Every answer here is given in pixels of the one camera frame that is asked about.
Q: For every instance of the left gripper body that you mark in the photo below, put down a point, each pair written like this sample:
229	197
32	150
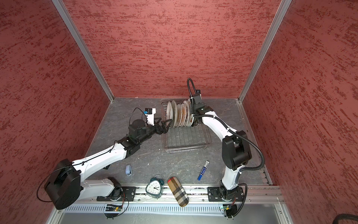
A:
156	129

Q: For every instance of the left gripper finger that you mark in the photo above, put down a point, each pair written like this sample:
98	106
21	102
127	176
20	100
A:
165	129
167	122

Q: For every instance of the plain white plate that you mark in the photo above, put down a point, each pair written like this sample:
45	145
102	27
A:
175	113

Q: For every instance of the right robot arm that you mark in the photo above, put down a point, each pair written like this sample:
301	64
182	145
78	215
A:
236	151

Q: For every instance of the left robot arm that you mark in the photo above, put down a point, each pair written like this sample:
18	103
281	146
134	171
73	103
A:
69	182

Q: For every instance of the white plate red text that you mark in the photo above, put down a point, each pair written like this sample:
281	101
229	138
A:
169	114

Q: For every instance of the small sunburst plate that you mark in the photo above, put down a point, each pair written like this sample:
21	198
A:
179	115

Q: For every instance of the watermelon pattern plate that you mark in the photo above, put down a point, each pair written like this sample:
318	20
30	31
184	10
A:
190	117

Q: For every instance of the white plate red dots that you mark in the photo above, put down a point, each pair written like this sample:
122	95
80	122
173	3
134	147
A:
187	112

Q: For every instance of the small light blue object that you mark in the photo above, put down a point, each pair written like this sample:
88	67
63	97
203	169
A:
128	170

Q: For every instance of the blue marker pen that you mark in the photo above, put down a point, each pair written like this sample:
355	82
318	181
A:
203	170

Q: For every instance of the teal alarm clock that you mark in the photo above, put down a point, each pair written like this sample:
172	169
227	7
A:
154	188

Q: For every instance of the plaid cylindrical case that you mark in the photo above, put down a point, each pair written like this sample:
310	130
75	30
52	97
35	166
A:
178	191

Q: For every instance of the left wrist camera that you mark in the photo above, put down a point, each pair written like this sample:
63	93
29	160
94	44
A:
150	115

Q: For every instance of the wire dish rack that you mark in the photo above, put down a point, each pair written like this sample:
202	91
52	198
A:
184	138

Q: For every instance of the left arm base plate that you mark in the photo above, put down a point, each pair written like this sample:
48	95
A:
128	193

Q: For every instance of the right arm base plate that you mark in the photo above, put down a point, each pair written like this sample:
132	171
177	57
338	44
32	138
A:
215	193

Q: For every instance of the aluminium front rail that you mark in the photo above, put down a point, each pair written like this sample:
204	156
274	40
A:
197	194

